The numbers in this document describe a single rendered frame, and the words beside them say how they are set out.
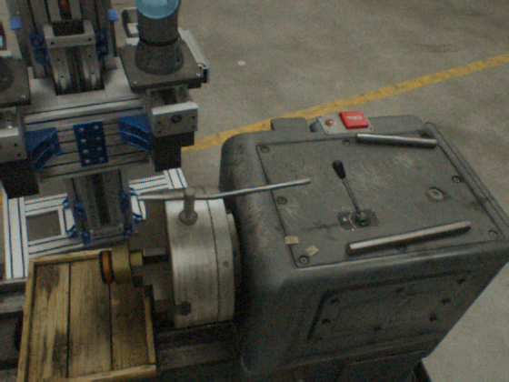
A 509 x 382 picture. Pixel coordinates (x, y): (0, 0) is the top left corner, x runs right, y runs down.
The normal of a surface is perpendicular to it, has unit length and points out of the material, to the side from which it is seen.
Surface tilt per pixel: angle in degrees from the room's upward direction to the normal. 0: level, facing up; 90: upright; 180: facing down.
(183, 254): 35
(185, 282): 56
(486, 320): 0
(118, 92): 0
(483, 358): 0
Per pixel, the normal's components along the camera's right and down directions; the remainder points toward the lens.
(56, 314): 0.10, -0.68
